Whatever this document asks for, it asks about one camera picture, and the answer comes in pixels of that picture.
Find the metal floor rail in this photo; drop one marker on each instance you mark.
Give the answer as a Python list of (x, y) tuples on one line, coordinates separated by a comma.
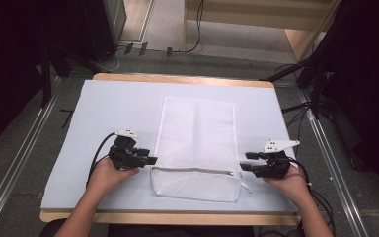
[(19, 161), (329, 164)]

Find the person's left hand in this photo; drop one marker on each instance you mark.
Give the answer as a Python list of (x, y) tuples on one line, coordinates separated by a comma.
[(107, 177)]

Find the wooden table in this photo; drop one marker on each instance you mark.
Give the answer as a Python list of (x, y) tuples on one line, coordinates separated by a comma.
[(177, 218)]

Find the person's right hand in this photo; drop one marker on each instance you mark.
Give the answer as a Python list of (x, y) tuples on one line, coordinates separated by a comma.
[(292, 184)]

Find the wooden shelf unit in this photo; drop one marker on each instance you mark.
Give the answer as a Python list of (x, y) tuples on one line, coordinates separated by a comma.
[(260, 16)]

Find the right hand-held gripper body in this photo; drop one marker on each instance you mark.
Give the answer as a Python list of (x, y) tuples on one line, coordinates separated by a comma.
[(276, 166)]

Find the white mesh laundry bag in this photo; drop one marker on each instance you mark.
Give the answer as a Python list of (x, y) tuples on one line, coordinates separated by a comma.
[(195, 138)]

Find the person's dark clothing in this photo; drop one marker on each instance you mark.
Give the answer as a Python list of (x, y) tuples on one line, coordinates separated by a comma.
[(177, 231)]

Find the black metal stand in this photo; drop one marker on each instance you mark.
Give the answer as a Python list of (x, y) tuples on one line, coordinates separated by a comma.
[(46, 79), (316, 85)]

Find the black cabinet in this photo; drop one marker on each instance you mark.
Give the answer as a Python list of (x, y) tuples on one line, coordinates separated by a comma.
[(107, 26)]

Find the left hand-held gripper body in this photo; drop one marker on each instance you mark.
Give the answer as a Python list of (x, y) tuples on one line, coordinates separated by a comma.
[(125, 154)]

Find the light blue table mat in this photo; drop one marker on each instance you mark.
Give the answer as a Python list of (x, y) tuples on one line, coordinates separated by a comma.
[(118, 105)]

